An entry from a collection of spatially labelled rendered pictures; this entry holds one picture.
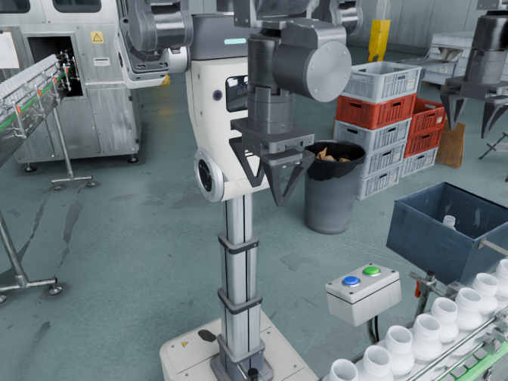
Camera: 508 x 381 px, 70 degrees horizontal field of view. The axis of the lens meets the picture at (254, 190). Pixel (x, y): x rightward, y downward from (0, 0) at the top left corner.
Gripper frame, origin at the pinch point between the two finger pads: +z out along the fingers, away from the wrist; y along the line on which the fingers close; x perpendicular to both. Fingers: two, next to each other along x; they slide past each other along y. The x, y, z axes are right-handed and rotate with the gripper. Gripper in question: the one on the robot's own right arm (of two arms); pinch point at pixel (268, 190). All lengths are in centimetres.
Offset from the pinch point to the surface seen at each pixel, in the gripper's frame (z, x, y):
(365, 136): 79, 207, -162
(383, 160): 106, 234, -160
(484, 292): 24.8, 38.5, 16.0
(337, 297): 30.5, 18.7, -1.3
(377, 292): 29.2, 25.7, 2.7
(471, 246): 47, 85, -7
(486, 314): 29, 39, 18
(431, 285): 31, 39, 6
